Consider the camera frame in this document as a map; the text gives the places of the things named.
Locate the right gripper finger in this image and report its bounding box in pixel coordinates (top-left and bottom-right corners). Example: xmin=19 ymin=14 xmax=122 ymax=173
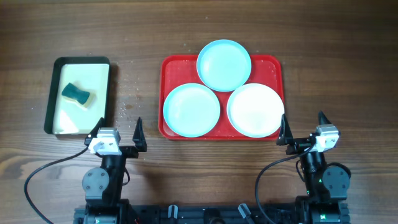
xmin=276 ymin=114 xmax=293 ymax=146
xmin=318 ymin=111 xmax=331 ymax=125

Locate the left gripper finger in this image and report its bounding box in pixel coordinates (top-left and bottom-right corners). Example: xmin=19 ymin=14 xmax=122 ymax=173
xmin=84 ymin=118 xmax=104 ymax=145
xmin=132 ymin=117 xmax=147 ymax=152

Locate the white plate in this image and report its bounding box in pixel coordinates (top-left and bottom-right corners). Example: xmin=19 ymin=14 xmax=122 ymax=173
xmin=226 ymin=83 xmax=285 ymax=138

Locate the green yellow sponge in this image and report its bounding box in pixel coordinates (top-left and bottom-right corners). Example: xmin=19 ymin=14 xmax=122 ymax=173
xmin=61 ymin=83 xmax=95 ymax=109

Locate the light blue plate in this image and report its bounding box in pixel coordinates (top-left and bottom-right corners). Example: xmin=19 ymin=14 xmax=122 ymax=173
xmin=197 ymin=39 xmax=252 ymax=92
xmin=162 ymin=83 xmax=221 ymax=138

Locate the light blue plate top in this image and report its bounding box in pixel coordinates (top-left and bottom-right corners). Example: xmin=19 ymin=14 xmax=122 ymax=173
xmin=197 ymin=39 xmax=252 ymax=92

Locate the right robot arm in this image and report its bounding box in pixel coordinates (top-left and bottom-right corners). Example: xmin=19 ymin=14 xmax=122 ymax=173
xmin=277 ymin=112 xmax=351 ymax=224

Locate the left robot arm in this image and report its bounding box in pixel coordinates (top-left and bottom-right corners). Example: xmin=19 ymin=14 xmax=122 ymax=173
xmin=73 ymin=118 xmax=147 ymax=224

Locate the black tray with soapy water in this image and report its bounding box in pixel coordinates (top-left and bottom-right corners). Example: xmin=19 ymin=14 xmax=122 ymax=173
xmin=44 ymin=57 xmax=111 ymax=135

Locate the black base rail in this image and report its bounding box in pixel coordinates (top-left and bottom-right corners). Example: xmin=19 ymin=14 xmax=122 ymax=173
xmin=73 ymin=203 xmax=351 ymax=224

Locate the right black cable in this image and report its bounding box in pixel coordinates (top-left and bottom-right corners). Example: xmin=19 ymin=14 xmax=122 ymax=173
xmin=254 ymin=144 xmax=317 ymax=224

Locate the black cable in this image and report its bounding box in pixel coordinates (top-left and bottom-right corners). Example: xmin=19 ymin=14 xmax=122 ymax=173
xmin=24 ymin=146 xmax=91 ymax=224
xmin=254 ymin=144 xmax=317 ymax=224

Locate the left black cable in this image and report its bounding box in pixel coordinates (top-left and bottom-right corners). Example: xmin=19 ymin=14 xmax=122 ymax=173
xmin=24 ymin=146 xmax=91 ymax=224

